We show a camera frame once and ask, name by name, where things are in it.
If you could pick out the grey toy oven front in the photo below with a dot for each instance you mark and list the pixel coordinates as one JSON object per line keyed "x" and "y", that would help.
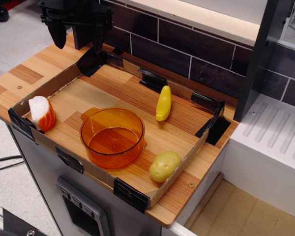
{"x": 88, "y": 217}

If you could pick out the dark wooden right post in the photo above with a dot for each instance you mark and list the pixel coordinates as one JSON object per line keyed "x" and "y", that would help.
{"x": 271, "y": 28}

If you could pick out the dark wooden post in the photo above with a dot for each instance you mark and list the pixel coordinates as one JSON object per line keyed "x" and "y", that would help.
{"x": 82, "y": 36}
{"x": 271, "y": 28}

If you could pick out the black caster wheel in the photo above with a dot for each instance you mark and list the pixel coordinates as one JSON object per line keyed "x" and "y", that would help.
{"x": 4, "y": 15}

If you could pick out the white toy sink drainboard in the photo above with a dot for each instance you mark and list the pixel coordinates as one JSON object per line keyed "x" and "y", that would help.
{"x": 260, "y": 155}

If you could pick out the orange transparent plastic pot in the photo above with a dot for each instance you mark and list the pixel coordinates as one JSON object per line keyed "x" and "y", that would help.
{"x": 113, "y": 137}

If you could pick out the dark wooden left post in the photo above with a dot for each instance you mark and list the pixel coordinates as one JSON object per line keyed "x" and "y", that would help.
{"x": 82, "y": 36}

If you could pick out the yellow toy potato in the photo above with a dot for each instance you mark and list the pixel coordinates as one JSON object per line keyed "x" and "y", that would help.
{"x": 164, "y": 165}

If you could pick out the white orange toy sushi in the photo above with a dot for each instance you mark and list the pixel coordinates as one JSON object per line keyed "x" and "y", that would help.
{"x": 42, "y": 113}

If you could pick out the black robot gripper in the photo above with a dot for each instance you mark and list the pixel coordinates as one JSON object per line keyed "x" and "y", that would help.
{"x": 56, "y": 14}

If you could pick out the yellow toy banana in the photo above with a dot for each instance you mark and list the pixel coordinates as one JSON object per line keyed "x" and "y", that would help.
{"x": 164, "y": 104}

